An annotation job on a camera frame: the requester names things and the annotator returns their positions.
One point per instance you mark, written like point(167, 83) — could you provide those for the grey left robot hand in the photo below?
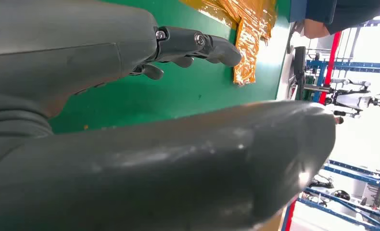
point(177, 175)

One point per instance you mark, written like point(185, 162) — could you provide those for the yellow tape sheet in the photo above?
point(250, 41)

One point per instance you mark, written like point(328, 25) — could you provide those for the black monitor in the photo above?
point(300, 70)

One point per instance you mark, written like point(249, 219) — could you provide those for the person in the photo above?
point(338, 120)
point(352, 12)

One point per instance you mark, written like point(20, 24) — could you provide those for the white humanoid robot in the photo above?
point(352, 100)

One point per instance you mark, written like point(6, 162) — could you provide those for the blue tablet cover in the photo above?
point(297, 9)

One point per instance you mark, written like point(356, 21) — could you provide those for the red steel post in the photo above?
point(331, 60)

